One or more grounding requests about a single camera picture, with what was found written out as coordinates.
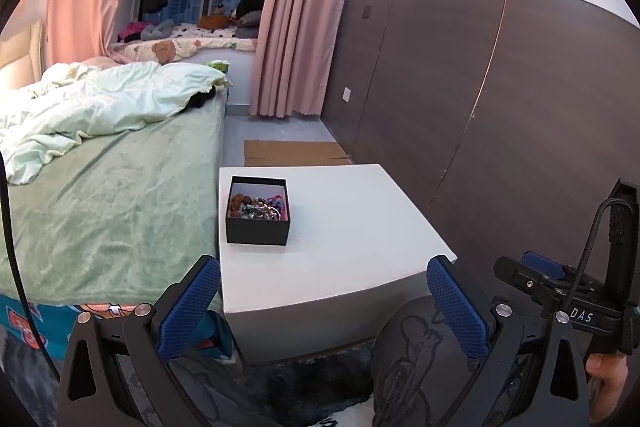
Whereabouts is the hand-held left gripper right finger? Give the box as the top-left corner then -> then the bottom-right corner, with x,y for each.
426,255 -> 591,427

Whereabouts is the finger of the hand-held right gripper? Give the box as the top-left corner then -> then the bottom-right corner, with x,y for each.
521,251 -> 569,282
493,256 -> 573,310

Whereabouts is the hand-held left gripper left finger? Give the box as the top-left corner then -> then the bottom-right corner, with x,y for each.
57,254 -> 222,427

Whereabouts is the black jewelry box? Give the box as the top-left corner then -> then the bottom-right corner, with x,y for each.
225,176 -> 291,247

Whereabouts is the dark glass bead bracelet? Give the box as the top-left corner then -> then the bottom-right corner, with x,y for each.
239,201 -> 282,221

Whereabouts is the red cord bracelet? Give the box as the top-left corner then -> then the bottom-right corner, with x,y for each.
266,193 -> 289,221

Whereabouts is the person's right hand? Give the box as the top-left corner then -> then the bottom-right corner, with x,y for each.
585,351 -> 631,423

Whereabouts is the green bed blanket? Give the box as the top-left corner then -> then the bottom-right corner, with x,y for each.
0,99 -> 227,309

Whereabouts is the white low table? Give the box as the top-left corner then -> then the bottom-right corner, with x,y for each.
218,164 -> 458,365

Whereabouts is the dark fluffy rug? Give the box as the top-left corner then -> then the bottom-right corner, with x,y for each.
0,322 -> 382,427

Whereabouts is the blue printed bed sheet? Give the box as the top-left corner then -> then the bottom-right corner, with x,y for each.
0,291 -> 237,360

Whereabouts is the flattened cardboard sheet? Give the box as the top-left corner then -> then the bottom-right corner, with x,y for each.
243,140 -> 352,167

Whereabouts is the black cloth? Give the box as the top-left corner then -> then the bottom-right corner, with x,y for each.
187,89 -> 219,110

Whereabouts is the light green quilt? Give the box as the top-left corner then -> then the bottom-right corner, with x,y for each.
0,60 -> 234,186

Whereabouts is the printed window seat cushion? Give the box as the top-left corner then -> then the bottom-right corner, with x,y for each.
109,24 -> 259,66

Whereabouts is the grey plush toy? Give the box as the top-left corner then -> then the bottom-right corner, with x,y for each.
139,20 -> 177,42

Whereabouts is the pink clothing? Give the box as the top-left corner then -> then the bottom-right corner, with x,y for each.
119,21 -> 157,43

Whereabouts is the orange plush toy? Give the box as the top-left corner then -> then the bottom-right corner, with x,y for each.
196,13 -> 234,31

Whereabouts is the dark bag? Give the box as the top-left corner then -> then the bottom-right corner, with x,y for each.
234,0 -> 267,28

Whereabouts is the beige headboard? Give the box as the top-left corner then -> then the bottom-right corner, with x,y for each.
0,19 -> 49,94

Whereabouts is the braided black cable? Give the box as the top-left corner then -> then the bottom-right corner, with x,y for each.
567,198 -> 637,324

